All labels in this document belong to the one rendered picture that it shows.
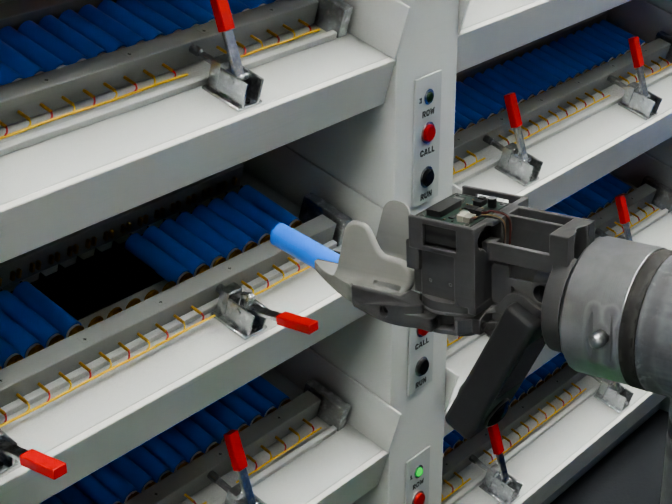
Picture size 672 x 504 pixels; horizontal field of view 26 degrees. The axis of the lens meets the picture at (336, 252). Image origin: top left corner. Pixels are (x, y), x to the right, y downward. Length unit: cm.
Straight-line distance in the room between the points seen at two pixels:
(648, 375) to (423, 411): 57
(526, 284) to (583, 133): 71
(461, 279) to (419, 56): 37
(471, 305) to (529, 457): 83
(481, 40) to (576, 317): 51
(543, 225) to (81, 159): 32
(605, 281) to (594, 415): 98
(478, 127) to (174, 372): 53
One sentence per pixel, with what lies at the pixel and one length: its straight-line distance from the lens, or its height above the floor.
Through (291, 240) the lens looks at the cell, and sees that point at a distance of 108.
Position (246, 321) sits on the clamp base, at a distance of 120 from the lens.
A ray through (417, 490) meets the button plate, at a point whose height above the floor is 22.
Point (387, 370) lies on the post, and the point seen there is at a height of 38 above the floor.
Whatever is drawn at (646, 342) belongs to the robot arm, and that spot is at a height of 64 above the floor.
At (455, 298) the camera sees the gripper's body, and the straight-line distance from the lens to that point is 97.
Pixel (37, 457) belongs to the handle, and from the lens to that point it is 101.
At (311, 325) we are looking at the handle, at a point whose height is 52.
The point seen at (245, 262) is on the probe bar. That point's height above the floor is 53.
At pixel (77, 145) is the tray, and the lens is 104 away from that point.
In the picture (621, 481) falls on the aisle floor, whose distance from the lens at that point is 195.
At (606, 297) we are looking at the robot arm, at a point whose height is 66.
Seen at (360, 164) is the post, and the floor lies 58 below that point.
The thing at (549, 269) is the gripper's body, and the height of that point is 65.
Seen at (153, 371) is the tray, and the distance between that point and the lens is 115.
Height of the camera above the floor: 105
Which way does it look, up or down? 24 degrees down
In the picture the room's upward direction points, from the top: straight up
